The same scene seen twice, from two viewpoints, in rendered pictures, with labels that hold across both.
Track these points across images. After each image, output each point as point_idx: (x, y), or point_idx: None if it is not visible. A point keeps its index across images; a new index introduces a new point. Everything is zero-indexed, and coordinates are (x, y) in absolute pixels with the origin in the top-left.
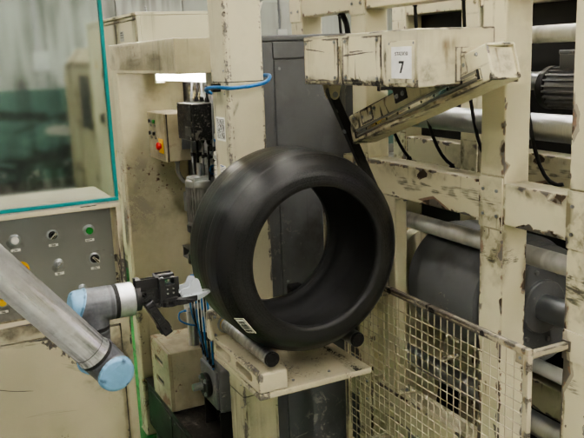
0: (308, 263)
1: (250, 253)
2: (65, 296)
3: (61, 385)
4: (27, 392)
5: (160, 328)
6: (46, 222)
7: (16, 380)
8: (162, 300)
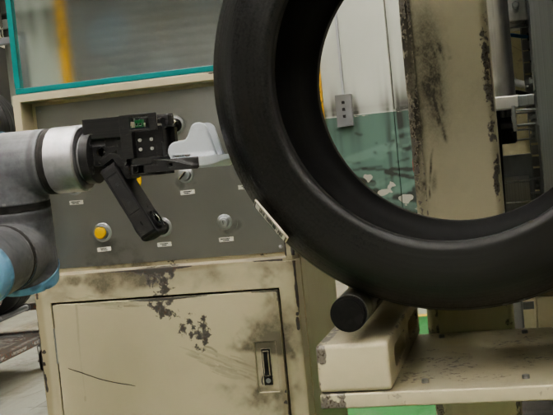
0: None
1: (264, 47)
2: (197, 233)
3: (178, 384)
4: (127, 386)
5: (130, 221)
6: (166, 102)
7: (109, 362)
8: (124, 160)
